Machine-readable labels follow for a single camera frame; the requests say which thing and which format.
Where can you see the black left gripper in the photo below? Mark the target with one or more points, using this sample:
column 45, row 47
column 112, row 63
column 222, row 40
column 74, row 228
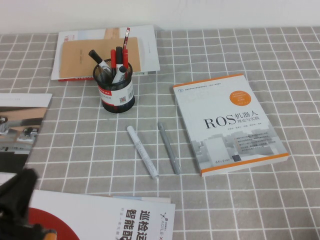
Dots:
column 13, row 211

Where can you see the black marker with white label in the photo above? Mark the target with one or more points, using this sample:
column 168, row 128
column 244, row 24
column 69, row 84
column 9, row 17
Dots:
column 122, row 69

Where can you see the black-capped white whiteboard marker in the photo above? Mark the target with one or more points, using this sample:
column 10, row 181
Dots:
column 95, row 55

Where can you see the white sheet with small print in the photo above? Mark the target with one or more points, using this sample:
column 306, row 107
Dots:
column 6, row 177

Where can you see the brown kraft notebook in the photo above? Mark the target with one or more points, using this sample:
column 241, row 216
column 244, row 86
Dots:
column 75, row 60

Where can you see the white orange ROS book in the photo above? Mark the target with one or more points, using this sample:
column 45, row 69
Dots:
column 225, row 130

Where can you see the grey pen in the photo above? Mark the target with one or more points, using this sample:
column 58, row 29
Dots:
column 170, row 150

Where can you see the red pen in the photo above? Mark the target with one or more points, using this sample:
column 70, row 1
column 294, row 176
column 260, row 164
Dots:
column 125, row 58

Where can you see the white brochure with beige photo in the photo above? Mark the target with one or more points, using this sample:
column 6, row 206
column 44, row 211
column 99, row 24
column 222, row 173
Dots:
column 150, row 50

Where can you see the red pencil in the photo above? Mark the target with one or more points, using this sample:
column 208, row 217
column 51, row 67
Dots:
column 127, row 35

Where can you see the black marker with red label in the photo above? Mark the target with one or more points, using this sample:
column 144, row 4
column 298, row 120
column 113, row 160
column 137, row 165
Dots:
column 119, row 53

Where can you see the black mesh pen holder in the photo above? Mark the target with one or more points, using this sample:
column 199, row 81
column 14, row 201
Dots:
column 117, row 107

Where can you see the brochure with office photo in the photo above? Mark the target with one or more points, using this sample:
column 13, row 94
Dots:
column 20, row 125

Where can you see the grey white-grid tablecloth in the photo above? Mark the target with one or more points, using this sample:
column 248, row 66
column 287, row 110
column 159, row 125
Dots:
column 225, row 200

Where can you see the white brochure with red circle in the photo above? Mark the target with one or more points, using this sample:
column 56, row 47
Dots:
column 100, row 220

